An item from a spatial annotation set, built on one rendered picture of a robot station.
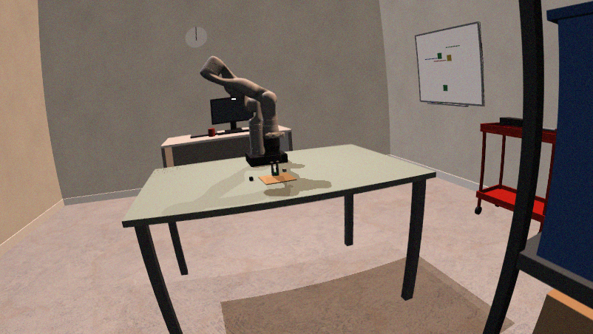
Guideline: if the orange square mat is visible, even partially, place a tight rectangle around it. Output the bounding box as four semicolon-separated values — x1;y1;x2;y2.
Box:
259;172;297;185

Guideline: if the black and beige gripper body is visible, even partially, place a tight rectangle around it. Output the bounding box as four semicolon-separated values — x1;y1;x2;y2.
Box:
262;124;285;162

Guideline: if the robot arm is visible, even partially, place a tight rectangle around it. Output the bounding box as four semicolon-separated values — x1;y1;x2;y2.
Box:
200;56;278;155

